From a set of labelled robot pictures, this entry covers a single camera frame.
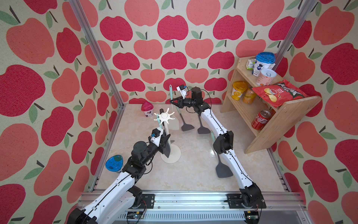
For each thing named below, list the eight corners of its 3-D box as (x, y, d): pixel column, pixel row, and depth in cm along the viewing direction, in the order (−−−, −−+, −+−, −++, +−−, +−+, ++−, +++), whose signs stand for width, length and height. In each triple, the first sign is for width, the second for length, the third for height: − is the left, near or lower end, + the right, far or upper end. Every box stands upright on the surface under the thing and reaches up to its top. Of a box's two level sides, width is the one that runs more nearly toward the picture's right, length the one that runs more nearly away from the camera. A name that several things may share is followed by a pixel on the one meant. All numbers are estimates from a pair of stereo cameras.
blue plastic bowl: (111, 175, 85) (103, 168, 77) (115, 162, 91) (108, 154, 82) (124, 175, 85) (117, 168, 77) (127, 162, 91) (121, 154, 82)
